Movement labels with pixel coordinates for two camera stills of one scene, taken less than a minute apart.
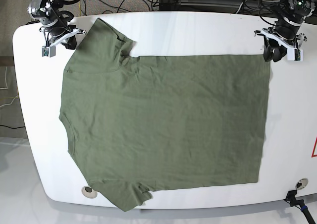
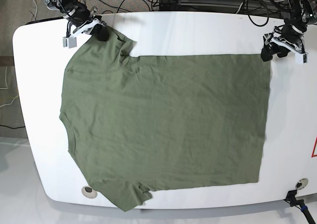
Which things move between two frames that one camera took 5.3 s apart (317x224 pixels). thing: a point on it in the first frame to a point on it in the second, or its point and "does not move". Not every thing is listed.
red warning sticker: x=313 y=149 does not move
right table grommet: x=301 y=183 does not move
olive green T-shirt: x=138 y=124 does not move
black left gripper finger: x=71 y=43 to x=102 y=32
